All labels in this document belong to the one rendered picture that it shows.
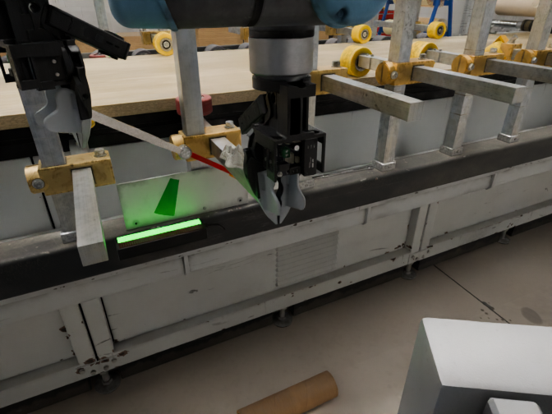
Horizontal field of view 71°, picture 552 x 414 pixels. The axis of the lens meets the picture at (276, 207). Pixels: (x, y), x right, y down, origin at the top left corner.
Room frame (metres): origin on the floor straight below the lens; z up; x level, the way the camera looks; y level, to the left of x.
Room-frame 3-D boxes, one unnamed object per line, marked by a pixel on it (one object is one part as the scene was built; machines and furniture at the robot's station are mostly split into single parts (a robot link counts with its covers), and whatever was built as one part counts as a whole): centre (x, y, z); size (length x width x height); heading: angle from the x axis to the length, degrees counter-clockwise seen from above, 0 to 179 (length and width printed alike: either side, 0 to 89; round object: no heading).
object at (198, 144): (0.75, 0.14, 0.85); 0.14 x 0.06 x 0.05; 116
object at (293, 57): (0.48, -0.01, 1.04); 0.08 x 0.08 x 0.05
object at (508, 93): (0.94, -0.34, 0.95); 0.50 x 0.04 x 0.04; 26
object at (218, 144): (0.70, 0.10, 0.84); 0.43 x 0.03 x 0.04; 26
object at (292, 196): (0.48, -0.02, 0.86); 0.06 x 0.03 x 0.09; 26
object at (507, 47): (1.31, -0.71, 0.95); 0.10 x 0.04 x 0.10; 26
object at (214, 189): (0.70, 0.18, 0.75); 0.26 x 0.01 x 0.10; 116
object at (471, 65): (1.08, -0.53, 0.95); 0.14 x 0.06 x 0.05; 116
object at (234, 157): (0.62, 0.06, 0.87); 0.09 x 0.07 x 0.02; 26
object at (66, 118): (0.53, 0.29, 0.95); 0.06 x 0.03 x 0.09; 136
